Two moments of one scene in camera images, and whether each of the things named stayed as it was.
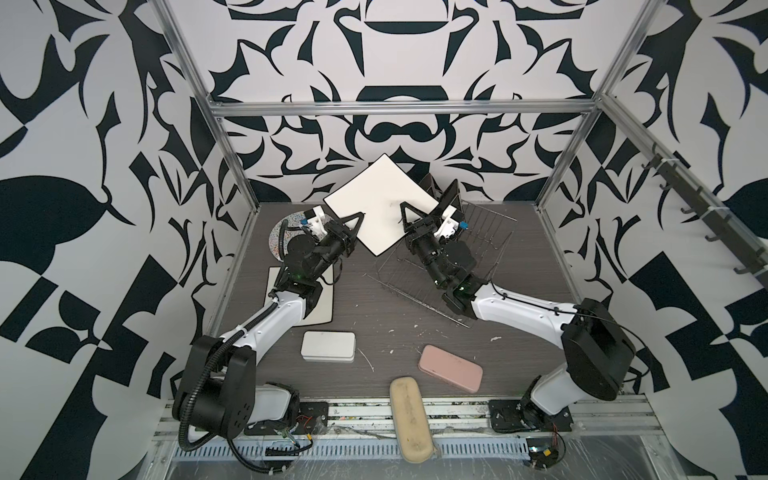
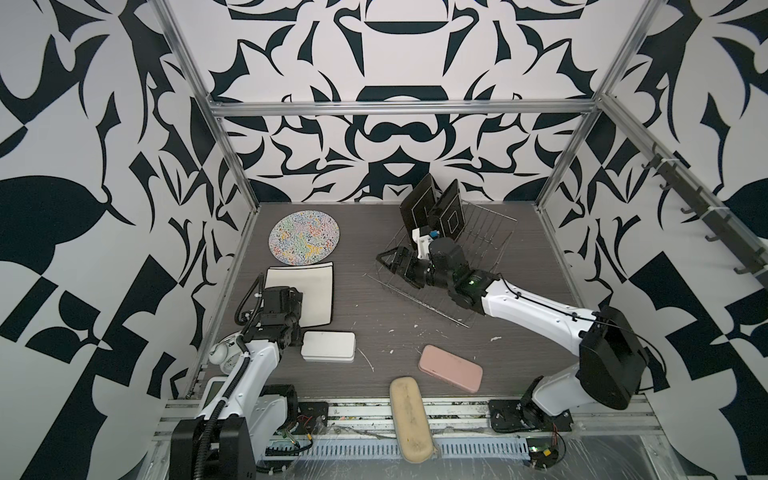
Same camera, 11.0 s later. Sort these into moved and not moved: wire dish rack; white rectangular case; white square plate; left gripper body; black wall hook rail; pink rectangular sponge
Moved: white square plate; left gripper body
Not moved: black wall hook rail; pink rectangular sponge; wire dish rack; white rectangular case
